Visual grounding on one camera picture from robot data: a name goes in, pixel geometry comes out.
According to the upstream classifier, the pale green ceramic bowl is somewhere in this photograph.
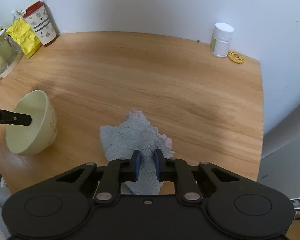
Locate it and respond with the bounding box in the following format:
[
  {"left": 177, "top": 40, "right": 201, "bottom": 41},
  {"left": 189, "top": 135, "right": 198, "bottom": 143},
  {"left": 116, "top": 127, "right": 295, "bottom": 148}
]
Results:
[{"left": 6, "top": 90, "right": 57, "bottom": 155}]

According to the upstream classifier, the grey pink microfibre cloth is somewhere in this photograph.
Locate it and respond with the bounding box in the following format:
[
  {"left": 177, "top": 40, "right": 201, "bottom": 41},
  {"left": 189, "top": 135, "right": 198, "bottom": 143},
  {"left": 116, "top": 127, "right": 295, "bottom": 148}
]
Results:
[{"left": 100, "top": 110, "right": 174, "bottom": 196}]

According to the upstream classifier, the yellow crumpled foil bag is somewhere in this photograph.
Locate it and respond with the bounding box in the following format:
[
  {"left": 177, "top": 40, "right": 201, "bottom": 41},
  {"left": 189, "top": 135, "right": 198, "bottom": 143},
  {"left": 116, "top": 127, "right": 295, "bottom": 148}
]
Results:
[{"left": 6, "top": 18, "right": 42, "bottom": 59}]

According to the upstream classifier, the clear plastic water bottle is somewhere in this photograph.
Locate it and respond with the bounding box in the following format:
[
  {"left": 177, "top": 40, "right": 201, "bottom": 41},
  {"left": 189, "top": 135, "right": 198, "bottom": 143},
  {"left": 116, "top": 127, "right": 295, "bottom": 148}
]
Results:
[{"left": 11, "top": 9, "right": 25, "bottom": 22}]

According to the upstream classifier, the white red travel cup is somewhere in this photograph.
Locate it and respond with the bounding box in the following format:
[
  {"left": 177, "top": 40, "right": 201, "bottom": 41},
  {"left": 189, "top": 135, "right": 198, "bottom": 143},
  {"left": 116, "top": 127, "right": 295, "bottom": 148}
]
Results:
[{"left": 23, "top": 1, "right": 57, "bottom": 46}]

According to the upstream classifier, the yellow round token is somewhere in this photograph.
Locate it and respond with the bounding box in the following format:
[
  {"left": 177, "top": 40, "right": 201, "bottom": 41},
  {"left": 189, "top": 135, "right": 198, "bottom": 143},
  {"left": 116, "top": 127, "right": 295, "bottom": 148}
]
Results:
[{"left": 228, "top": 51, "right": 244, "bottom": 64}]

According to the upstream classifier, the white pill jar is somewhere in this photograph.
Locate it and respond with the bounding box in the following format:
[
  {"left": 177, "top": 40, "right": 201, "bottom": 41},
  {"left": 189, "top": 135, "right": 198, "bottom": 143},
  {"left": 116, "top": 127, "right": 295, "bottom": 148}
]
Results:
[{"left": 211, "top": 22, "right": 235, "bottom": 58}]

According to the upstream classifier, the glass jug white handle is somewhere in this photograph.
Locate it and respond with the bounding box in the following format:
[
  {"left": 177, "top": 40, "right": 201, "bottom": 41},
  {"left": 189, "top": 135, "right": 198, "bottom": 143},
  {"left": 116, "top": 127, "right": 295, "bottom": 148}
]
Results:
[{"left": 0, "top": 29, "right": 23, "bottom": 79}]

